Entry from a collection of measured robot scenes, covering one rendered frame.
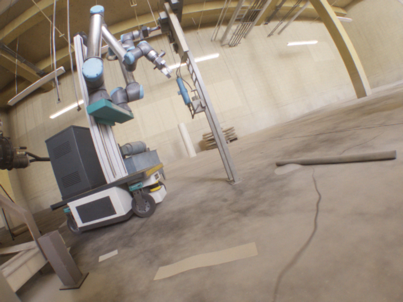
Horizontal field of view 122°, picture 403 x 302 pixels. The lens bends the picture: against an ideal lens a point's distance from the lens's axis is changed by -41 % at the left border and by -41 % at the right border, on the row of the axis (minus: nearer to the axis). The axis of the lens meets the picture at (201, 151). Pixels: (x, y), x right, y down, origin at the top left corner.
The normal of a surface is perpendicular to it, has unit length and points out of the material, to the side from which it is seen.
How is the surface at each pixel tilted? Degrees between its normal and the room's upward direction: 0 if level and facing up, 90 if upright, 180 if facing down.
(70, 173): 90
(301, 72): 90
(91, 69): 95
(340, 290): 0
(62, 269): 90
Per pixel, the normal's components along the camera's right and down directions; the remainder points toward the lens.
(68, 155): 0.03, 0.03
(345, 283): -0.34, -0.94
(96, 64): 0.43, -0.03
